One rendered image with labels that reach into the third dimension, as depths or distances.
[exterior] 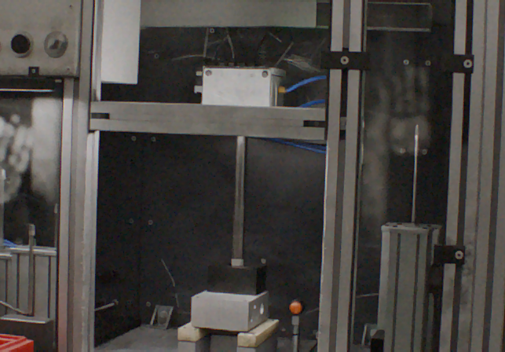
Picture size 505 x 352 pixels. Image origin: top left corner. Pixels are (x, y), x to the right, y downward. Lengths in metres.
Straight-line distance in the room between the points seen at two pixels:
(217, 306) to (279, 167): 0.38
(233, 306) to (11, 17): 0.58
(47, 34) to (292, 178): 0.58
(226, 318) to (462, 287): 0.41
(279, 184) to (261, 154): 0.06
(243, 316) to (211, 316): 0.05
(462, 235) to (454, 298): 0.09
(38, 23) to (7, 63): 0.08
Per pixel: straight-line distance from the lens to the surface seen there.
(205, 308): 1.71
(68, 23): 1.64
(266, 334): 1.75
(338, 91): 1.52
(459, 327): 1.52
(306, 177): 1.97
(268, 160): 1.98
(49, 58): 1.65
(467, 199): 1.49
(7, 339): 1.66
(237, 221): 1.77
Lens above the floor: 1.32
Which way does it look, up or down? 3 degrees down
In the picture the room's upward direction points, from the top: 2 degrees clockwise
